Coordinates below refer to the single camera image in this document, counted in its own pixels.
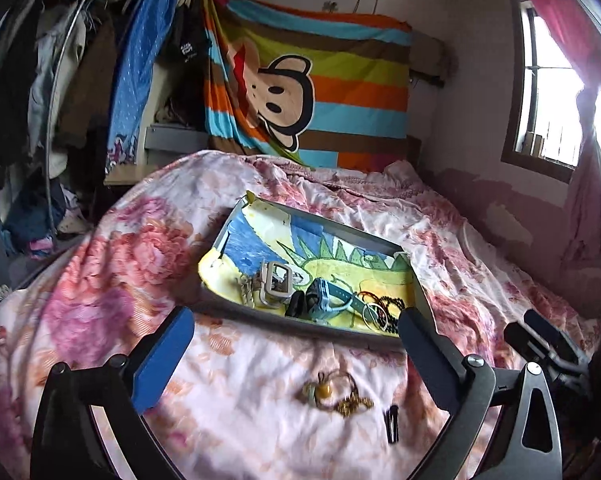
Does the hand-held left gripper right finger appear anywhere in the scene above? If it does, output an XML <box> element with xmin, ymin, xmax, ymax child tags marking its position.
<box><xmin>397</xmin><ymin>306</ymin><xmax>564</xmax><ymax>480</ymax></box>

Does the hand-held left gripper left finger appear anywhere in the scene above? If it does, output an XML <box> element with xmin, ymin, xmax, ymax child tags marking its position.
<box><xmin>29</xmin><ymin>305</ymin><xmax>196</xmax><ymax>480</ymax></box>

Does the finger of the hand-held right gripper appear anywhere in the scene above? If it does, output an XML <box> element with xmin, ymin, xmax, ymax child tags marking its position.
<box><xmin>503</xmin><ymin>321</ymin><xmax>548</xmax><ymax>363</ymax></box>
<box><xmin>524</xmin><ymin>309</ymin><xmax>583</xmax><ymax>358</ymax></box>

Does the black beaded necklace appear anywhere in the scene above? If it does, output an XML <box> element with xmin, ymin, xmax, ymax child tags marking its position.
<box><xmin>374</xmin><ymin>296</ymin><xmax>407</xmax><ymax>337</ymax></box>

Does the silver bangle ring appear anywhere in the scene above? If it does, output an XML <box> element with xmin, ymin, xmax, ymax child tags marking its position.
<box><xmin>361</xmin><ymin>302</ymin><xmax>389</xmax><ymax>334</ymax></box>

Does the black hair clip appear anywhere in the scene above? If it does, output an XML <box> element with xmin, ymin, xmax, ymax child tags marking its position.
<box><xmin>383</xmin><ymin>404</ymin><xmax>402</xmax><ymax>445</ymax></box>
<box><xmin>284</xmin><ymin>289</ymin><xmax>307</xmax><ymax>319</ymax></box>

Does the gold chain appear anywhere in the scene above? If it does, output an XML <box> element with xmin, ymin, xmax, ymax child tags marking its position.
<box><xmin>329</xmin><ymin>394</ymin><xmax>377</xmax><ymax>418</ymax></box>

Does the yellow bead cord necklace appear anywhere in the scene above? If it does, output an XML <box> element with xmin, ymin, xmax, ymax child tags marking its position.
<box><xmin>300</xmin><ymin>369</ymin><xmax>362</xmax><ymax>407</ymax></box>

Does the light blue watch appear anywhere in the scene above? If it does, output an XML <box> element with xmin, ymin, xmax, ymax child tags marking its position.
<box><xmin>305</xmin><ymin>277</ymin><xmax>377</xmax><ymax>322</ymax></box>

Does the silver metal link bracelet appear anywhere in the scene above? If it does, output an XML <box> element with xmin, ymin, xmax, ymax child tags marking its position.
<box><xmin>236</xmin><ymin>275</ymin><xmax>261</xmax><ymax>307</ymax></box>

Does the grey cardboard tray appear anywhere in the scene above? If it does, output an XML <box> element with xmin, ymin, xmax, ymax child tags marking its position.
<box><xmin>200</xmin><ymin>191</ymin><xmax>434</xmax><ymax>352</ymax></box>

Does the white square watch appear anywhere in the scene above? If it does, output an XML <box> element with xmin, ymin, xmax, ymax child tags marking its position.
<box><xmin>257</xmin><ymin>261</ymin><xmax>307</xmax><ymax>307</ymax></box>

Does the pink floral bed blanket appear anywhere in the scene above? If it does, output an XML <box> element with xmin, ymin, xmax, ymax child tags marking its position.
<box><xmin>0</xmin><ymin>149</ymin><xmax>601</xmax><ymax>480</ymax></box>

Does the pink window curtain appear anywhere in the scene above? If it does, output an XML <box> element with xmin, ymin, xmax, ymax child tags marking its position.
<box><xmin>506</xmin><ymin>0</ymin><xmax>601</xmax><ymax>281</ymax></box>

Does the crayon dinosaur drawing paper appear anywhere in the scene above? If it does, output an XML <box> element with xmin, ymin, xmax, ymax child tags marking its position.
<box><xmin>200</xmin><ymin>197</ymin><xmax>417</xmax><ymax>333</ymax></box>

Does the pile of clothes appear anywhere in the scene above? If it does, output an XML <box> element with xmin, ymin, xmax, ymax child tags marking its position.
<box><xmin>3</xmin><ymin>177</ymin><xmax>94</xmax><ymax>257</ymax></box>

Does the barred window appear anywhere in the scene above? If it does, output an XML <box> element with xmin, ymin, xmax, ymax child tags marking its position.
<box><xmin>500</xmin><ymin>0</ymin><xmax>601</xmax><ymax>184</ymax></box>

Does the grey shelf board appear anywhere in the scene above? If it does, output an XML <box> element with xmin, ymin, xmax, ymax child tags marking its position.
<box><xmin>144</xmin><ymin>122</ymin><xmax>210</xmax><ymax>154</ymax></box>

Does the striped monkey print blanket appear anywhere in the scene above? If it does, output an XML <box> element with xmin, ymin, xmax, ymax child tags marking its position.
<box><xmin>203</xmin><ymin>0</ymin><xmax>413</xmax><ymax>170</ymax></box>

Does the blue dotted wardrobe curtain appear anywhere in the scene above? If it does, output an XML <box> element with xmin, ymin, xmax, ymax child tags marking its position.
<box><xmin>104</xmin><ymin>0</ymin><xmax>175</xmax><ymax>167</ymax></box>

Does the row of hanging clothes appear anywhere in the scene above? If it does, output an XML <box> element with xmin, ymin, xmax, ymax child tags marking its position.
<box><xmin>0</xmin><ymin>0</ymin><xmax>122</xmax><ymax>188</ymax></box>

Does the metal clothes rail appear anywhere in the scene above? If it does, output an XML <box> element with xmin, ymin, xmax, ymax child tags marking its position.
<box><xmin>44</xmin><ymin>0</ymin><xmax>106</xmax><ymax>241</ymax></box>

